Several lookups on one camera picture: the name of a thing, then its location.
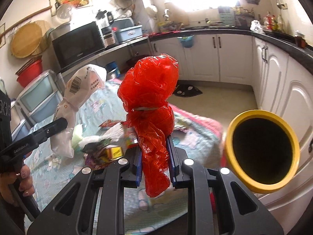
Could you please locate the blue plastic dish tub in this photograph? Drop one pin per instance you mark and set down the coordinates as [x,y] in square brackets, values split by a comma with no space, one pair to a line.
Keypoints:
[126,34]

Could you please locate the red plastic bag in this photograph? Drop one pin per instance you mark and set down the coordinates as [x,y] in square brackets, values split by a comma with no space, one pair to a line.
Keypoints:
[144,92]

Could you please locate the blue can on shelf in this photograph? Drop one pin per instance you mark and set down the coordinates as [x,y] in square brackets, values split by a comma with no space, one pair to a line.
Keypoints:
[112,70]

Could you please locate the brown glass jar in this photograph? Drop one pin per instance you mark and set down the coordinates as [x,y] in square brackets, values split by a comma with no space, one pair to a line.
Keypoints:
[300,39]

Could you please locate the black floor mat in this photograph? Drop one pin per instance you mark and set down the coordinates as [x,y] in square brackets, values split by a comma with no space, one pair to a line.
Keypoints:
[186,91]

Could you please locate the framed food picture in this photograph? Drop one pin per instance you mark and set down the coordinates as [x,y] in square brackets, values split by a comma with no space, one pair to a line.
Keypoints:
[55,4]

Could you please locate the black electric kettle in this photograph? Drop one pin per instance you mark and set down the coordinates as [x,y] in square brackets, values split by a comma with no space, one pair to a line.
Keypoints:
[104,21]

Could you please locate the plastic drawer cabinet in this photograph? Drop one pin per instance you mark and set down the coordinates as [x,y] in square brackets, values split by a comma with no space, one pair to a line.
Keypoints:
[35,103]

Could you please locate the yellow rimmed trash bin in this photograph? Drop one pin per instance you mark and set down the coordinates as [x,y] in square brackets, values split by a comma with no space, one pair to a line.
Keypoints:
[262,150]

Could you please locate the white printed plastic bag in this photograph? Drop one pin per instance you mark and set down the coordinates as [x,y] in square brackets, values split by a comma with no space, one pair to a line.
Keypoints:
[79,88]

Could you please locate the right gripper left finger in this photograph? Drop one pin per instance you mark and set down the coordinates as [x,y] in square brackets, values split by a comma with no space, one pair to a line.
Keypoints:
[89,194]

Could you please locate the white tissue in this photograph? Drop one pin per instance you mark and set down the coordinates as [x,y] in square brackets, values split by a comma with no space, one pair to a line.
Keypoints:
[113,134]

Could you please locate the yellow small carton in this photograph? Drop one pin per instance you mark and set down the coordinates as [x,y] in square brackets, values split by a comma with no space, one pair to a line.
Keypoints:
[112,153]

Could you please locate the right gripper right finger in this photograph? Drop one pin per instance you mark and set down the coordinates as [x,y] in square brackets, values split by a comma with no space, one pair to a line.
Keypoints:
[218,202]

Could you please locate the blue hanging basket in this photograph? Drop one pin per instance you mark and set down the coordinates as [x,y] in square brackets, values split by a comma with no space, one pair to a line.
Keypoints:
[186,42]

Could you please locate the red plastic basin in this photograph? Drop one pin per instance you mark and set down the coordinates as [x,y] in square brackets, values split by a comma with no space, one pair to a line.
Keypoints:
[29,72]

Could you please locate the black microwave oven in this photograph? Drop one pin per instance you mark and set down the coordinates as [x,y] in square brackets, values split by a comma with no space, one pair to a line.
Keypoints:
[77,44]

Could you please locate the round bamboo tray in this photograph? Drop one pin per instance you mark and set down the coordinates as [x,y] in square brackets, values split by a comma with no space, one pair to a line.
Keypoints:
[30,39]

